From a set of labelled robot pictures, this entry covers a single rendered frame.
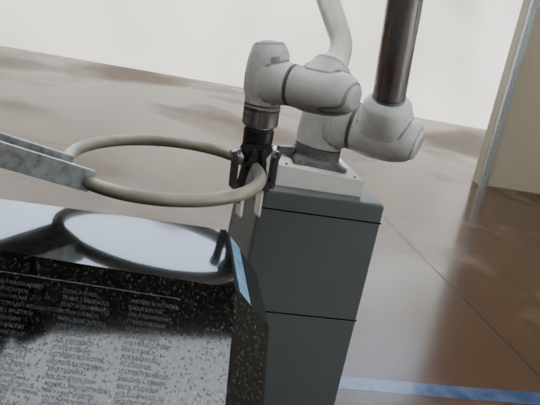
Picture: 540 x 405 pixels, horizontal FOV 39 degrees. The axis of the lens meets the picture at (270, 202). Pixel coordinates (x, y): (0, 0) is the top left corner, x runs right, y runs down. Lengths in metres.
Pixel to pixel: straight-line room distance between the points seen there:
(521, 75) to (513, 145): 0.63
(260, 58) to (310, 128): 0.65
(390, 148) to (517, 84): 4.91
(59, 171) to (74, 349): 0.42
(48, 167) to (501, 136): 5.94
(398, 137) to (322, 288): 0.53
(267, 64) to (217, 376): 0.77
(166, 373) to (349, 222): 1.14
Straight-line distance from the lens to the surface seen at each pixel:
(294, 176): 2.37
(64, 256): 1.50
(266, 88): 1.82
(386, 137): 2.35
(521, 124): 7.32
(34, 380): 1.41
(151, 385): 1.40
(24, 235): 1.58
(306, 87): 1.77
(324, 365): 2.59
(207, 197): 1.64
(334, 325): 2.53
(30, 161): 1.63
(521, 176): 7.47
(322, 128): 2.42
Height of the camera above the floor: 1.39
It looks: 16 degrees down
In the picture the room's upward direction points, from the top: 12 degrees clockwise
